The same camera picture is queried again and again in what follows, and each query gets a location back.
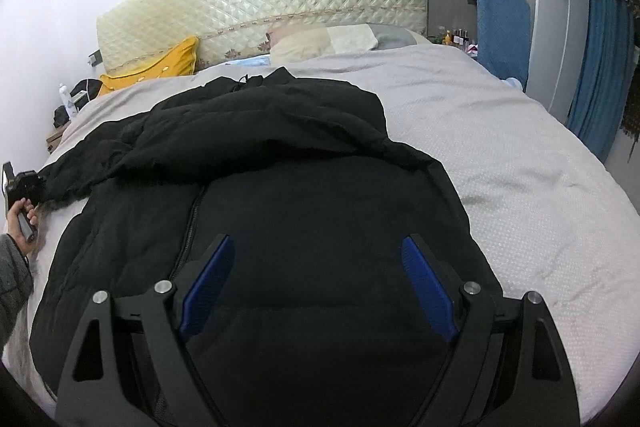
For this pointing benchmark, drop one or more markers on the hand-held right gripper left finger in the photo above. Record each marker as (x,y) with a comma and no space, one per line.
(207,283)

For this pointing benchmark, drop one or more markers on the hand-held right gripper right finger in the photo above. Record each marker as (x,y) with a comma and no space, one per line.
(429,283)

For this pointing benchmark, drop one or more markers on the black padded jacket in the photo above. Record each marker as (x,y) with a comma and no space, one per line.
(280,207)

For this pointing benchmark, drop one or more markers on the person's left forearm grey sleeve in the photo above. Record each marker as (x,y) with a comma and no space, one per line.
(12,269)

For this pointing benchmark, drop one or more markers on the person's left hand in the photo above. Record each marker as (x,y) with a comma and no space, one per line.
(20,222)

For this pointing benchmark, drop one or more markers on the wooden bedside table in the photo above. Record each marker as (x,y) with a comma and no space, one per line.
(54,138)

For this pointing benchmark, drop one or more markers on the clear plastic bottle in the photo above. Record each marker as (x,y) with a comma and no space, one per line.
(68,102)

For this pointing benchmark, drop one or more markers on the black bag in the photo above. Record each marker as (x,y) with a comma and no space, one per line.
(75,99)

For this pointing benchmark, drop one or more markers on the grey bed cover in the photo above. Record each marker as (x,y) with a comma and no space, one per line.
(500,167)

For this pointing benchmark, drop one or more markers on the yellow pillow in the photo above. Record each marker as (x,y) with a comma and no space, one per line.
(150,67)

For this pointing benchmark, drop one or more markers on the light blue sheet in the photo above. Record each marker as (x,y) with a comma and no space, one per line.
(250,63)

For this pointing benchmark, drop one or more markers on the row of small bottles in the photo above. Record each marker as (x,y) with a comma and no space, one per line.
(456,38)

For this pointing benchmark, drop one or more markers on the patchwork pillow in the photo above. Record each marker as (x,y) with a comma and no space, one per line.
(325,41)

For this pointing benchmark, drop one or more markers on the blue curtain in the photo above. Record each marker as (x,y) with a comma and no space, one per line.
(602,72)

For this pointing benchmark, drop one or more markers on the cream quilted headboard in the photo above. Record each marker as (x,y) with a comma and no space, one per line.
(260,7)

